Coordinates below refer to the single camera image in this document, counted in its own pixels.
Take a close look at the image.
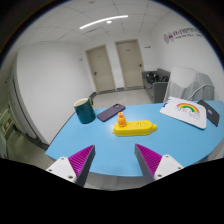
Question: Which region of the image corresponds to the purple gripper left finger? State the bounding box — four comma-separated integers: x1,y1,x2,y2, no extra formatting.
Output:
46,145,95,187

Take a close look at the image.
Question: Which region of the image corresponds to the white rainbow notebook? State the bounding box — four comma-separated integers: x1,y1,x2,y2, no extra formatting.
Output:
160,97,207,129

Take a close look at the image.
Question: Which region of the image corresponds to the black bag on sofa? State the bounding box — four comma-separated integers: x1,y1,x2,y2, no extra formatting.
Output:
146,73,159,84

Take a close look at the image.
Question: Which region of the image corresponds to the yellow power strip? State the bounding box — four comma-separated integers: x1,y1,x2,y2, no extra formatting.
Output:
112,120,157,137

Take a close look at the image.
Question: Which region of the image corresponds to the left beige door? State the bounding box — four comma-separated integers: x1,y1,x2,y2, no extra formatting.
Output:
86,46,115,93

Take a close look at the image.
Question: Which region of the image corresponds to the ceiling strip light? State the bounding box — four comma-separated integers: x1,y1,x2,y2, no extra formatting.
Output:
79,15,128,30

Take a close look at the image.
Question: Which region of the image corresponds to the beige door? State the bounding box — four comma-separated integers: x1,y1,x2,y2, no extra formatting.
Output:
116,40,143,88
86,46,115,93

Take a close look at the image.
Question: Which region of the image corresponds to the purple smartphone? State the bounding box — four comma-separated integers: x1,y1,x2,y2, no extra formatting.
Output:
97,104,125,122

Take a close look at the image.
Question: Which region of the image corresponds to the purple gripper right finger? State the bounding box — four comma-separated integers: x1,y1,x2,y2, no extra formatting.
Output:
135,144,183,182

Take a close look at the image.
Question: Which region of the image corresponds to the right beige door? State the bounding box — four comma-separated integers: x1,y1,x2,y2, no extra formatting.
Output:
116,40,143,88

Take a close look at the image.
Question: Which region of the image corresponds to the dark green mug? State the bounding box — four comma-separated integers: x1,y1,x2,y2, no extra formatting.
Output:
74,98,96,124

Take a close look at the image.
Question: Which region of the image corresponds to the orange charger plug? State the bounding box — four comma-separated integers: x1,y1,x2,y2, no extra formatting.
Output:
118,112,127,127

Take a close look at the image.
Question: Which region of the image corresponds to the grey sofa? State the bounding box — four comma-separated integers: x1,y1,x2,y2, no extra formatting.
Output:
142,68,170,103

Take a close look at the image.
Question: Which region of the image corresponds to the white covered chair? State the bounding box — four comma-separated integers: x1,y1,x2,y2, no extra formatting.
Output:
164,67,215,102

